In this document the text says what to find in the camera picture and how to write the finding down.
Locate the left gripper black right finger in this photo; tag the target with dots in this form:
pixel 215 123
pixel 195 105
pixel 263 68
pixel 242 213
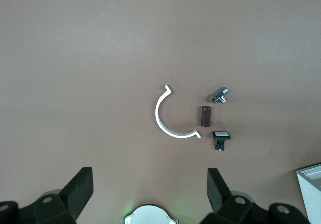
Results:
pixel 220 196

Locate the white drawer cabinet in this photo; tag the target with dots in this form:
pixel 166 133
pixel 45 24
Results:
pixel 311 199

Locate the brown table mat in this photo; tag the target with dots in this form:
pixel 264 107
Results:
pixel 75 58

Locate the chrome angle valve fitting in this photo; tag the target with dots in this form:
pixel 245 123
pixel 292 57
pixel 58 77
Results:
pixel 217 95

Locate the white square push button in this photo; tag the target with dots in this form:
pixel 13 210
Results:
pixel 221 134

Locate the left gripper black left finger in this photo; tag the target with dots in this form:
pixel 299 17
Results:
pixel 75 194

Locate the dark brown cylinder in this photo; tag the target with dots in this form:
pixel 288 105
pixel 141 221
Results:
pixel 205 117

